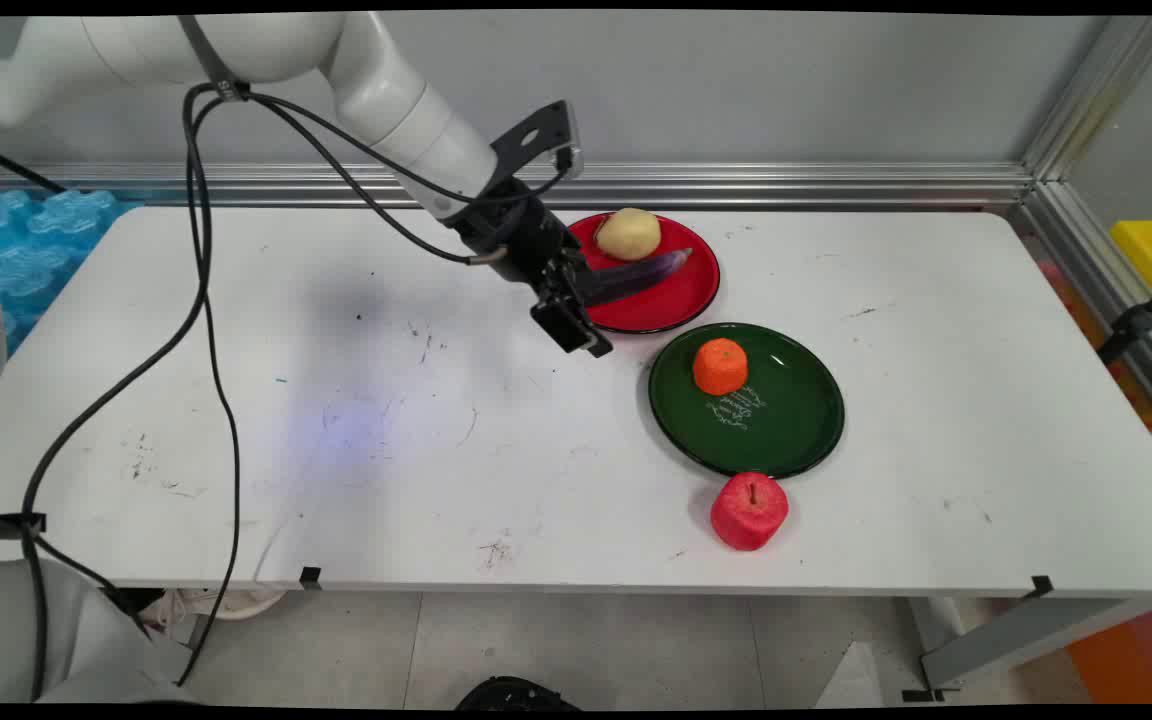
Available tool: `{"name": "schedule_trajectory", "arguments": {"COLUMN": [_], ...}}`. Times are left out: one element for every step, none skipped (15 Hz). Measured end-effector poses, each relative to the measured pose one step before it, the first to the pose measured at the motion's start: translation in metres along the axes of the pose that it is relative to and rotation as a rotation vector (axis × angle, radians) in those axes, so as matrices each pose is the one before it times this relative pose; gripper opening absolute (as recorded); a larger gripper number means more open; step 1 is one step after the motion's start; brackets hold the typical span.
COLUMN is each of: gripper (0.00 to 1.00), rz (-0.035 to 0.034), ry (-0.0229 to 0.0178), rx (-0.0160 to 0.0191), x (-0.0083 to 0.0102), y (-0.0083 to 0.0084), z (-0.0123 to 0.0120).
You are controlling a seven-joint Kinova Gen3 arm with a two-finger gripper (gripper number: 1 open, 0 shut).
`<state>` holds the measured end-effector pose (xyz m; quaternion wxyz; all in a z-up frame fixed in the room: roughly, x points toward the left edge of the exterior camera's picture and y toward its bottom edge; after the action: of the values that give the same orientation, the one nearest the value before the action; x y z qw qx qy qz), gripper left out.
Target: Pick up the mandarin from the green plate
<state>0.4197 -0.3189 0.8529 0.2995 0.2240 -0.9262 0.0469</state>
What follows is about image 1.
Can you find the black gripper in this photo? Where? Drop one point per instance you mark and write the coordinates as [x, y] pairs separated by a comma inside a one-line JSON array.
[[516, 235]]

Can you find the orange fruit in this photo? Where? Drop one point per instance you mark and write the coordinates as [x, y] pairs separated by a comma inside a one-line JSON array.
[[720, 367]]

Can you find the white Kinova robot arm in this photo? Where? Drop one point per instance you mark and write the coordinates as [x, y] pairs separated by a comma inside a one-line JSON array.
[[266, 45]]

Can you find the purple eggplant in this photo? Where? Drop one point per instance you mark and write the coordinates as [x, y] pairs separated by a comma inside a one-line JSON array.
[[636, 277]]

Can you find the yellow potato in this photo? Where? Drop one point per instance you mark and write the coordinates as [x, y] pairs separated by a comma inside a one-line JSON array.
[[628, 234]]

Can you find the red round plate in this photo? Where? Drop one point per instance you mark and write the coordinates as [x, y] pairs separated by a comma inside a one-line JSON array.
[[671, 295]]

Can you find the green round plate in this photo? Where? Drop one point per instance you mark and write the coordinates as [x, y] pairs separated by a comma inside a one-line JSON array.
[[786, 420]]

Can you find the red apple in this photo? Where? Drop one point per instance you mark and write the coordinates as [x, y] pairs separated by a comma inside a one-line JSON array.
[[749, 512]]

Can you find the black tape marker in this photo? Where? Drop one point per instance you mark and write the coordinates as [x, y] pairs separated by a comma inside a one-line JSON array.
[[310, 577], [1041, 586]]

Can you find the black round object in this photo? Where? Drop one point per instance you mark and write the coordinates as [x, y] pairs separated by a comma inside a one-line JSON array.
[[516, 695]]

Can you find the blue foam mat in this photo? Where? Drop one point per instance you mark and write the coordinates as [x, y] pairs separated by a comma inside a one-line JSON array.
[[31, 240]]

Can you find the grey table leg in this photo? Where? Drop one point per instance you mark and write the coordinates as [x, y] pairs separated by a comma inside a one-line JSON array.
[[1026, 635]]

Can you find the black clamp stand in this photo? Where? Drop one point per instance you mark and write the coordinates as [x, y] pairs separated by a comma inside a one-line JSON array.
[[1136, 322]]

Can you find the orange box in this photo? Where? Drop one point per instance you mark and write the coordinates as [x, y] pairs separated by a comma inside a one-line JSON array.
[[1136, 655]]

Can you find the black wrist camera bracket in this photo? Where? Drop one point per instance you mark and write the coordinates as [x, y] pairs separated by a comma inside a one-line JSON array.
[[536, 135]]

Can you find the horizontal aluminium frame rail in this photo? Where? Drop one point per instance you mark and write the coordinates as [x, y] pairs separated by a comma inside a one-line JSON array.
[[786, 185]]

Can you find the side aluminium frame rail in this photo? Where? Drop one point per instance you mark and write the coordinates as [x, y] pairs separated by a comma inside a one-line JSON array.
[[1106, 280]]

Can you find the slanted aluminium frame post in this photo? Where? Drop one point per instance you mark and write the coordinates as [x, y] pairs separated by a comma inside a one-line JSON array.
[[1096, 95]]

